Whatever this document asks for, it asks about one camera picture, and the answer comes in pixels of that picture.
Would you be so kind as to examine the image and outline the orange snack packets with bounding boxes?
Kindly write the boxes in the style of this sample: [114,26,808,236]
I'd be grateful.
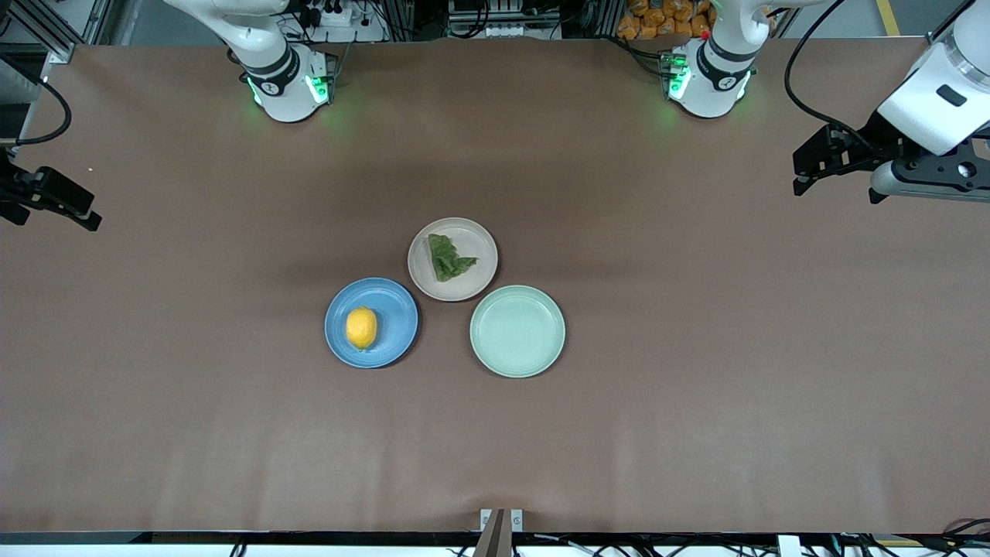
[616,0,714,41]

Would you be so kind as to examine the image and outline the yellow lemon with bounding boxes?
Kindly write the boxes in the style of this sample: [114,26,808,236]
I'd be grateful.
[345,306,378,351]

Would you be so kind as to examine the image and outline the beige plate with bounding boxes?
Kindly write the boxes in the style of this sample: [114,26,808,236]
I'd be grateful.
[408,217,499,302]

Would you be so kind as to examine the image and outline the mint green plate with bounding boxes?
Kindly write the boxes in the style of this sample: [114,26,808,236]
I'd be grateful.
[469,285,566,379]

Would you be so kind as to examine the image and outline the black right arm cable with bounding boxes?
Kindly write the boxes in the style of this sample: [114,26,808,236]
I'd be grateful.
[0,77,73,148]

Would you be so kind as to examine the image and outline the white power strip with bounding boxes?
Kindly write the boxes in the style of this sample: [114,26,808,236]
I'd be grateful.
[298,0,353,28]

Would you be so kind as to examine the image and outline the aluminium frame profile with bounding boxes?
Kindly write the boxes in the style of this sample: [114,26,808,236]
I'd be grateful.
[0,0,109,64]

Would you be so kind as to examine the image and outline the metal table edge bracket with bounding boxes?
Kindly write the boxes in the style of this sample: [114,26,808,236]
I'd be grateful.
[480,508,524,557]

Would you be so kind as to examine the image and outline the blue plate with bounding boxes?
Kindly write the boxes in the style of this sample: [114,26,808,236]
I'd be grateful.
[324,277,419,369]

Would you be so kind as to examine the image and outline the green lettuce leaf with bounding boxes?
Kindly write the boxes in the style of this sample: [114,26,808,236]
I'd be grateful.
[428,234,479,283]

